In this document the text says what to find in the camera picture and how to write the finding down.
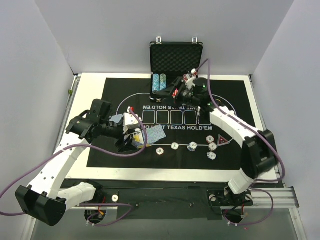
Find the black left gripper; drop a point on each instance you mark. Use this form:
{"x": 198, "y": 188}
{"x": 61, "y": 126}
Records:
{"x": 122, "y": 142}

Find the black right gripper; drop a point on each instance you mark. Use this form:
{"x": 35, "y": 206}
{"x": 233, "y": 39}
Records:
{"x": 178, "y": 89}

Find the dealt cards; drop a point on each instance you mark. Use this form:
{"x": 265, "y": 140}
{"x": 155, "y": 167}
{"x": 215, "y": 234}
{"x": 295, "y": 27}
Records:
{"x": 117, "y": 120}

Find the blue backed playing cards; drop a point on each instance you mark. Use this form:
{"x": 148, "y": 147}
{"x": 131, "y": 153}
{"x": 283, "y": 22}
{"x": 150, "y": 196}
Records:
{"x": 154, "y": 134}

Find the red poker chip stack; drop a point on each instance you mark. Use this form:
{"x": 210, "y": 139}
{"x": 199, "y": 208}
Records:
{"x": 159, "y": 151}

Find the grey poker chip stack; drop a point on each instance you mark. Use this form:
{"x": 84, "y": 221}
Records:
{"x": 175, "y": 146}

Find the blue poker chip stack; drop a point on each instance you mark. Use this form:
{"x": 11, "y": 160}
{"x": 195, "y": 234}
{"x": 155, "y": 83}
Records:
{"x": 192, "y": 146}

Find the red chips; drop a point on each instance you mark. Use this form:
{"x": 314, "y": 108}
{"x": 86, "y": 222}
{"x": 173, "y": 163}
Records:
{"x": 210, "y": 139}

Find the grey chips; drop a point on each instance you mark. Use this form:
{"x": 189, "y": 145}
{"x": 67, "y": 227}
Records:
{"x": 212, "y": 146}

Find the blue chips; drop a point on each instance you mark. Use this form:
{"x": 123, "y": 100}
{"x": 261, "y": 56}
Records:
{"x": 211, "y": 155}

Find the blue playing card deck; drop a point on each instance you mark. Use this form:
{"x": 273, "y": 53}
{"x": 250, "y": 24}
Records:
{"x": 137, "y": 139}

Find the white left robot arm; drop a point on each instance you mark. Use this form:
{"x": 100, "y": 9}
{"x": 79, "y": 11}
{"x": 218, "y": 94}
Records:
{"x": 37, "y": 199}

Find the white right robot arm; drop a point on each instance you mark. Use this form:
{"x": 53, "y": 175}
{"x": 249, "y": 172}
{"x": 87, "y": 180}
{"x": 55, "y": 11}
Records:
{"x": 258, "y": 150}

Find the light blue chip row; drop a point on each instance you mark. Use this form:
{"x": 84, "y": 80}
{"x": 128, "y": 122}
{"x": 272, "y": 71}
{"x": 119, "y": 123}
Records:
{"x": 155, "y": 83}

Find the green chip row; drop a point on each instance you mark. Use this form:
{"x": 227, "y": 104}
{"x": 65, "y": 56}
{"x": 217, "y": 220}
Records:
{"x": 162, "y": 81}

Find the aluminium poker chip case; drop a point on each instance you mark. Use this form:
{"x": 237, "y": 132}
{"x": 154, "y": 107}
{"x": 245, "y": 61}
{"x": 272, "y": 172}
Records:
{"x": 174, "y": 59}

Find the black poker felt mat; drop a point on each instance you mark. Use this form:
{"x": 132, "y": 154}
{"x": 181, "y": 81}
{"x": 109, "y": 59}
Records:
{"x": 181, "y": 126}

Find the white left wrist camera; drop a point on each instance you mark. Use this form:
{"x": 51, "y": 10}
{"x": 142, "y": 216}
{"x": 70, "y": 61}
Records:
{"x": 129, "y": 122}

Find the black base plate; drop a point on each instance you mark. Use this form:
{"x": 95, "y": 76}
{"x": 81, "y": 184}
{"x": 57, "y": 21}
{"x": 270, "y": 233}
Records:
{"x": 173, "y": 211}

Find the aluminium frame rail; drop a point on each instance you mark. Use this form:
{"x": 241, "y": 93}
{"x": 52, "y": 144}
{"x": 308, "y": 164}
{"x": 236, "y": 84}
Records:
{"x": 216, "y": 197}

